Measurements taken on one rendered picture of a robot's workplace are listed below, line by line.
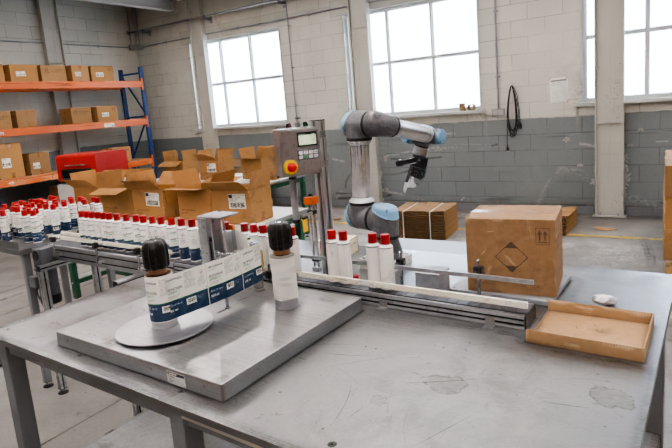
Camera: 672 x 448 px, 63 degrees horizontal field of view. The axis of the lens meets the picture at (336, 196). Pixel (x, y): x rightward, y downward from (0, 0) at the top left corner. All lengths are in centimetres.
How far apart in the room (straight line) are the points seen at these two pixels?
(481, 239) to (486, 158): 550
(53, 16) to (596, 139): 843
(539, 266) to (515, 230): 14
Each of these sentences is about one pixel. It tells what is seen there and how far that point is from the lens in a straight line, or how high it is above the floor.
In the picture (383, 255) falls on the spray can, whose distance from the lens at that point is 195.
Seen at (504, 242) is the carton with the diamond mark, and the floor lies 104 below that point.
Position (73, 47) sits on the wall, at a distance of 1062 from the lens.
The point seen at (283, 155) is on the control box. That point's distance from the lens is 215.
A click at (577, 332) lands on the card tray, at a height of 83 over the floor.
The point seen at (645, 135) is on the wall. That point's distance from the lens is 713.
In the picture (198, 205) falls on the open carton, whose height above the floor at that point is 90.
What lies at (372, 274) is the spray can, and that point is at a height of 94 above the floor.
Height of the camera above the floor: 155
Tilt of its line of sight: 9 degrees down
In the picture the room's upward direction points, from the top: 5 degrees counter-clockwise
